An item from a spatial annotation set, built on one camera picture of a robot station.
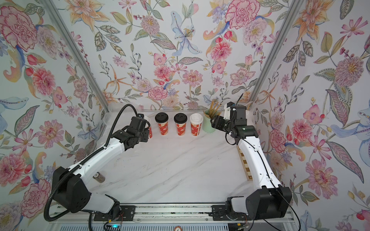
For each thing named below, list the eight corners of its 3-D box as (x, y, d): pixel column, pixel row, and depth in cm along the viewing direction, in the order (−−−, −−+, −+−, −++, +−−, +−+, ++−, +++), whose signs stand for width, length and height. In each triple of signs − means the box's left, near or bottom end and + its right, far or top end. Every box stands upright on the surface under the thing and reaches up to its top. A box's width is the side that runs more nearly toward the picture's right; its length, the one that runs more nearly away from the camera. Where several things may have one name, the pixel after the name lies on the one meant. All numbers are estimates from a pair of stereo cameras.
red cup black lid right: (177, 138, 106) (177, 122, 92) (174, 130, 111) (172, 114, 97) (188, 135, 108) (188, 119, 94) (184, 127, 113) (184, 111, 99)
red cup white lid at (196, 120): (189, 137, 107) (190, 121, 93) (189, 128, 112) (190, 112, 98) (201, 137, 107) (203, 121, 93) (200, 128, 112) (202, 112, 98)
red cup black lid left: (162, 137, 106) (159, 121, 92) (158, 130, 110) (154, 114, 97) (171, 133, 108) (169, 117, 95) (167, 126, 112) (165, 110, 99)
